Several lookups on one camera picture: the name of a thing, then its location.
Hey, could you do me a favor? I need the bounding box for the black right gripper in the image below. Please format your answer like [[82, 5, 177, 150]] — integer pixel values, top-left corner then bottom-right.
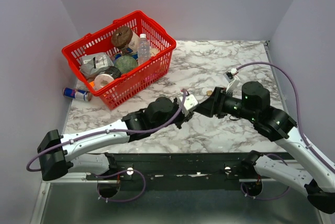
[[194, 85, 258, 121]]

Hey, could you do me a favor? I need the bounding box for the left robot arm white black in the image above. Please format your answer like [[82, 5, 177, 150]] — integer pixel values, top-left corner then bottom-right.
[[37, 95, 198, 181]]

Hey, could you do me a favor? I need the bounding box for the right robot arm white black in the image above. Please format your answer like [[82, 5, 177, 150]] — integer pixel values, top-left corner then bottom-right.
[[195, 81, 334, 214]]

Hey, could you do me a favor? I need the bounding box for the clear plastic water bottle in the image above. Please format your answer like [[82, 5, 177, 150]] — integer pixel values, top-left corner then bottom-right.
[[138, 33, 151, 65]]

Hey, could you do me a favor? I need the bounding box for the green round ball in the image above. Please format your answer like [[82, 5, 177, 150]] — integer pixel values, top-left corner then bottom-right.
[[114, 55, 138, 74]]

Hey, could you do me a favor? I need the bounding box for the white tape roll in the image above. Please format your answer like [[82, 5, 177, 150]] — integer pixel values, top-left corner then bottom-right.
[[94, 73, 115, 91]]

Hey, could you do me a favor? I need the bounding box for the brown lid paper cup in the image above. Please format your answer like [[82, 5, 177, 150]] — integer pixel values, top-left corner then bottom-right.
[[111, 26, 140, 54]]

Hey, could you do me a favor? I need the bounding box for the red bull can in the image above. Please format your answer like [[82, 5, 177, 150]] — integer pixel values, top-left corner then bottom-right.
[[62, 87, 93, 102]]

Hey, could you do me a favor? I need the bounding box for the grey foil snack bag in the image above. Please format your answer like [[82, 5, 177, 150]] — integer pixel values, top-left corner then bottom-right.
[[80, 52, 114, 78]]

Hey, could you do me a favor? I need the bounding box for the red plastic basket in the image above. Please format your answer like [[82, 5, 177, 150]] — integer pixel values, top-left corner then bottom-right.
[[61, 10, 177, 106]]

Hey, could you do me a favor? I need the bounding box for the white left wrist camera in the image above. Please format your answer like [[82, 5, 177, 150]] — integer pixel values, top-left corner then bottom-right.
[[177, 94, 199, 117]]

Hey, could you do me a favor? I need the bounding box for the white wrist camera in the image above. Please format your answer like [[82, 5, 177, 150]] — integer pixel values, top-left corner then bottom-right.
[[224, 68, 240, 92], [177, 94, 199, 117]]

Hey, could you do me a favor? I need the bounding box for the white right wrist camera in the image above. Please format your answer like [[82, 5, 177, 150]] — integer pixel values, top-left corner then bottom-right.
[[224, 68, 240, 92]]

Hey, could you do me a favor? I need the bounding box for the black mounting base rail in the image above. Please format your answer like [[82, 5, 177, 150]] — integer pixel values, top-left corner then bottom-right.
[[86, 150, 296, 192]]

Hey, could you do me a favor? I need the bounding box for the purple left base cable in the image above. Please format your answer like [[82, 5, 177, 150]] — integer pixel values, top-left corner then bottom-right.
[[97, 165, 148, 203]]

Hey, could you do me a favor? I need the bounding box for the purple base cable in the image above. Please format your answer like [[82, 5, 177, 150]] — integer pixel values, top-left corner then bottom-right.
[[240, 182, 291, 201], [97, 165, 148, 203]]

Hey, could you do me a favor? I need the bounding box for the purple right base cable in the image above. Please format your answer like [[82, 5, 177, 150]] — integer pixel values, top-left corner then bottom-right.
[[240, 182, 291, 201]]

